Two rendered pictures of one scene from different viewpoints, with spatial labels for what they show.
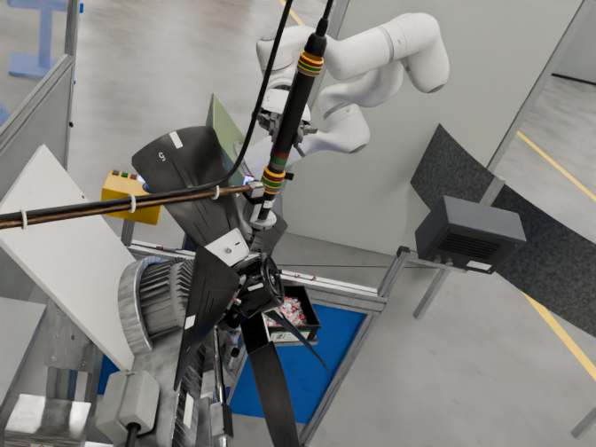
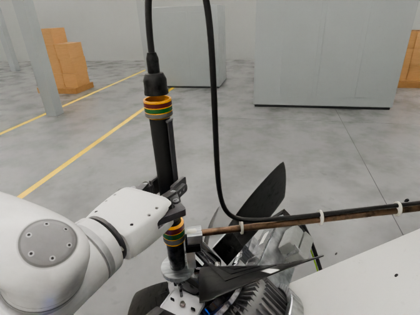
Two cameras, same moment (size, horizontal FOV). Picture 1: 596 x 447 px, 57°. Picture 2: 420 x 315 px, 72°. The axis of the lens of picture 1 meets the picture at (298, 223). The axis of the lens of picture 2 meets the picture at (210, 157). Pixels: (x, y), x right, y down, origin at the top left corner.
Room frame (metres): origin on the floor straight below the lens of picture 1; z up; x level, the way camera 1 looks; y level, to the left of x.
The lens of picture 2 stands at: (1.23, 0.44, 1.78)
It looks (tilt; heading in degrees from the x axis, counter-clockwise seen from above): 27 degrees down; 224
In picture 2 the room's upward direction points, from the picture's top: 3 degrees counter-clockwise
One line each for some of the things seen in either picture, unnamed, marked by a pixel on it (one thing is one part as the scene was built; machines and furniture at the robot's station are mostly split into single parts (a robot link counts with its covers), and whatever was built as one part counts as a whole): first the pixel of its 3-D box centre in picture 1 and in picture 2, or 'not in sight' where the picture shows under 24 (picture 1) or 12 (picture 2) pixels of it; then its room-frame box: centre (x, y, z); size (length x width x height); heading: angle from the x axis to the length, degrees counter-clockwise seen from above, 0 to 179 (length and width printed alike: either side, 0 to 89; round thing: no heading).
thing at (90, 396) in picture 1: (98, 344); not in sight; (1.23, 0.49, 0.39); 0.04 x 0.04 x 0.78; 15
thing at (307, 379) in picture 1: (225, 353); not in sight; (1.34, 0.08, 0.45); 0.82 x 0.01 x 0.66; 105
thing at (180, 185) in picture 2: (268, 126); (180, 194); (0.97, 0.12, 1.50); 0.07 x 0.03 x 0.03; 15
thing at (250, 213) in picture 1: (261, 201); (180, 250); (0.96, 0.09, 1.35); 0.09 x 0.07 x 0.10; 140
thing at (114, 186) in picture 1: (133, 199); not in sight; (1.24, 0.46, 1.02); 0.16 x 0.10 x 0.11; 105
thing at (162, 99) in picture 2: (309, 64); (158, 107); (0.96, 0.08, 1.65); 0.04 x 0.04 x 0.03
